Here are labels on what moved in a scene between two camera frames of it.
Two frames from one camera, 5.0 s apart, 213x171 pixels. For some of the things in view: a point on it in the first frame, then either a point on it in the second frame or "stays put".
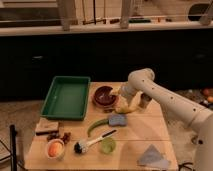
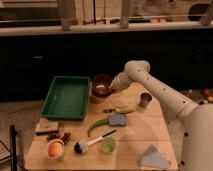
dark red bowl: (102, 96) -> (101, 84)
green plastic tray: (66, 98) stays put
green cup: (107, 145) stays put
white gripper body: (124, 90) -> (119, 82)
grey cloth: (153, 158) stays put
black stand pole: (13, 134) stays put
